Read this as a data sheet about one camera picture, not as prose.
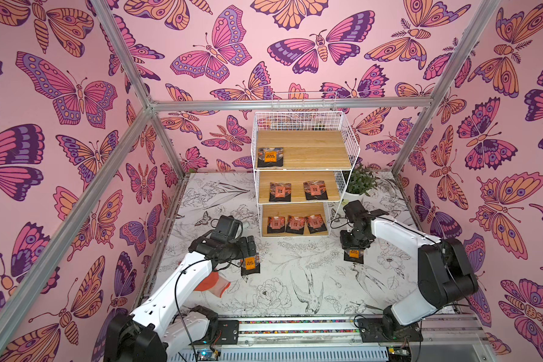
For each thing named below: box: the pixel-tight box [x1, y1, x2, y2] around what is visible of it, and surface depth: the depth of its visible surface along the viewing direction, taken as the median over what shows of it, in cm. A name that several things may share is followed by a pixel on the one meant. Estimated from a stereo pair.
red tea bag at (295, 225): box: [285, 214, 306, 235], surface depth 101 cm
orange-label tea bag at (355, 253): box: [346, 248, 365, 259], surface depth 94 cm
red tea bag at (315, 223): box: [305, 214, 328, 234], surface depth 101 cm
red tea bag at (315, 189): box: [303, 180, 329, 200], surface depth 82 cm
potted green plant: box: [343, 162, 381, 202], surface depth 94 cm
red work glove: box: [193, 271, 231, 298], surface depth 85 cm
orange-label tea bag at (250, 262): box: [241, 252, 261, 270], surface depth 91 cm
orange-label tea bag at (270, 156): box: [257, 147, 284, 168], surface depth 70 cm
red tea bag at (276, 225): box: [266, 215, 286, 234], surface depth 100 cm
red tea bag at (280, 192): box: [268, 182, 292, 203], surface depth 82 cm
